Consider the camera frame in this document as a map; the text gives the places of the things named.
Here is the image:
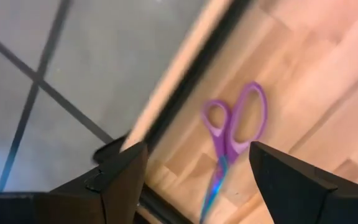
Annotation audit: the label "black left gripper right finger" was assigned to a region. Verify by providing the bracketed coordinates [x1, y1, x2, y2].
[249, 141, 358, 224]

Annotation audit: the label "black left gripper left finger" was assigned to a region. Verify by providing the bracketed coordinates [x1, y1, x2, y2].
[50, 141, 149, 224]

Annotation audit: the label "purple scissors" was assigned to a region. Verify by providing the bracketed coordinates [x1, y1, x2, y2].
[198, 81, 269, 224]

